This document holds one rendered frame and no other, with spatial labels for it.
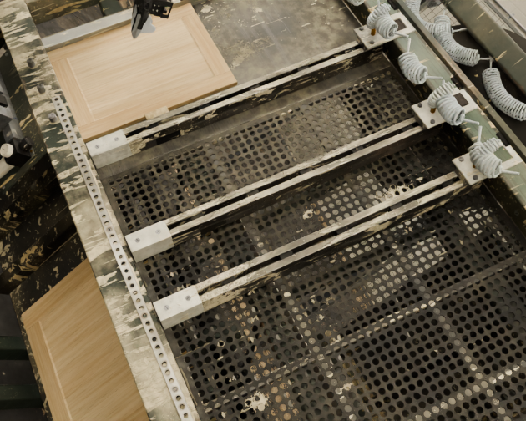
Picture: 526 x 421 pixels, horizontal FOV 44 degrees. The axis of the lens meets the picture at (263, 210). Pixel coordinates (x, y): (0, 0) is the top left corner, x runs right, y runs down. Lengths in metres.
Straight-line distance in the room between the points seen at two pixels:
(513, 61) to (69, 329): 1.91
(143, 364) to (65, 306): 0.64
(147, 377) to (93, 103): 1.00
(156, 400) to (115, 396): 0.43
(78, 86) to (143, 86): 0.23
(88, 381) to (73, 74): 1.06
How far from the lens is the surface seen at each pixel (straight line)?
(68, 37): 2.58
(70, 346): 2.38
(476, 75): 2.83
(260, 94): 2.26
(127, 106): 2.34
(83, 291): 2.36
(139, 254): 1.99
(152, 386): 1.83
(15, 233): 2.72
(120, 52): 2.51
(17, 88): 2.48
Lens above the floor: 1.88
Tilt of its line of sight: 18 degrees down
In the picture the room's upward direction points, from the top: 51 degrees clockwise
